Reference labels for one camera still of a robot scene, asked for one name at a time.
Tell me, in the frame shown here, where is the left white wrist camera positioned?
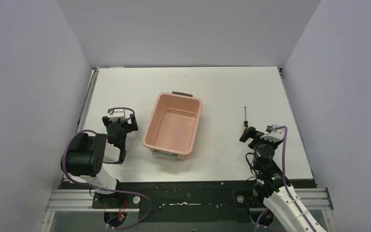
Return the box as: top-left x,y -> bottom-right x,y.
107,106 -> 127,122

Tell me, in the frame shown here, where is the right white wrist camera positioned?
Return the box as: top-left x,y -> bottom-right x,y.
260,124 -> 285,144

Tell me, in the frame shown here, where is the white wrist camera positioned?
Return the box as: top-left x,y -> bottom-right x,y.
260,124 -> 285,144
107,106 -> 127,122

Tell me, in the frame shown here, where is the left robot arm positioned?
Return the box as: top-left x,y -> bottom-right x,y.
60,114 -> 138,208

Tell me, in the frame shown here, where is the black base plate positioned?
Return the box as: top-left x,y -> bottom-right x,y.
59,179 -> 318,224

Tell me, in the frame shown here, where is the yellow black handled screwdriver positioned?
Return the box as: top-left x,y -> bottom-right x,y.
243,106 -> 249,132

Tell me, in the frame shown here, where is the pink plastic bin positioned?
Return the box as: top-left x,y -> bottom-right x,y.
143,91 -> 203,161

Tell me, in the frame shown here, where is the aluminium left side rail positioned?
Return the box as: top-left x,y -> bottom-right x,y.
76,68 -> 99,132

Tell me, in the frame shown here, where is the aluminium rail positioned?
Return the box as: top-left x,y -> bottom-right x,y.
46,188 -> 333,212
76,68 -> 99,132

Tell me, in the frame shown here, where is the aluminium front rail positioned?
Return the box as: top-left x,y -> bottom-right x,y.
46,188 -> 333,212

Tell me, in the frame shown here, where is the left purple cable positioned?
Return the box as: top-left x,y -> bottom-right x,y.
62,107 -> 154,231

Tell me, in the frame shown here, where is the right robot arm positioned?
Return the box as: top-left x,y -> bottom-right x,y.
239,123 -> 324,232

